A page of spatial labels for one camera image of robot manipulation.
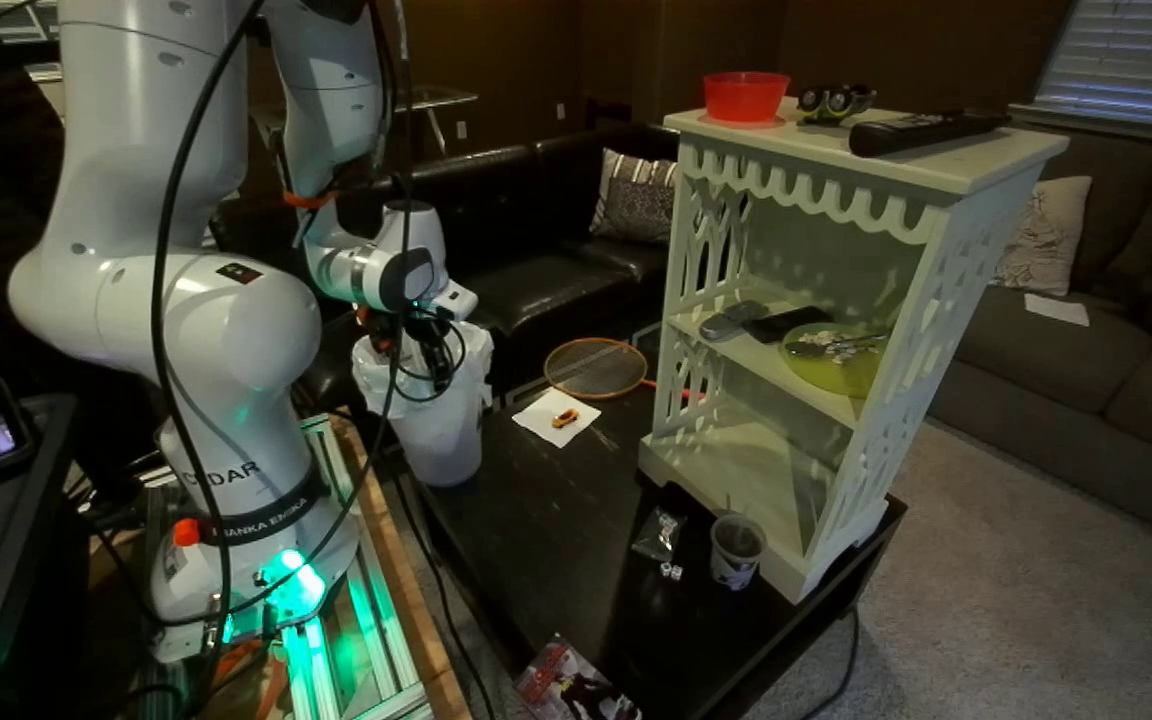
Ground red plastic bowl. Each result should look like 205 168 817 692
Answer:
704 73 792 124

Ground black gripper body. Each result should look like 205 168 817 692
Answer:
361 309 463 396

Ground white lattice shelf unit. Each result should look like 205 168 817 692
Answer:
640 106 1066 600

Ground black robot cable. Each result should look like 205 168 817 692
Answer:
145 0 421 632

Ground magazine on table edge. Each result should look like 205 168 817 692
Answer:
518 637 646 720

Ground goggles on shelf top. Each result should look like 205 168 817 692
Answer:
800 84 875 124

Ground black remote control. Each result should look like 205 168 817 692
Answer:
848 116 999 156

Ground small dark cup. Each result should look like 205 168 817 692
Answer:
709 515 765 592

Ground white napkin with food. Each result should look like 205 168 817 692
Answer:
518 389 601 448

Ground white bagged trash bin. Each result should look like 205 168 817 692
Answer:
354 320 494 487

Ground grey couch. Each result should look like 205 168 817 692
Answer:
934 133 1152 525

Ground black leather sofa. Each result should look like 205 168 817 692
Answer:
344 124 675 390

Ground patterned throw pillow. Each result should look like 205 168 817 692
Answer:
589 147 675 240

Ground white paper on couch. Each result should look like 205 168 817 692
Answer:
1024 291 1094 328

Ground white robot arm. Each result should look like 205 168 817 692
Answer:
10 0 494 629

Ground round mesh strainer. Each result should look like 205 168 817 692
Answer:
544 334 647 399

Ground crumpled shiny wrapper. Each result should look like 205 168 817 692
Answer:
633 509 687 578

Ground green plate on shelf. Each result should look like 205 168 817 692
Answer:
783 320 890 399

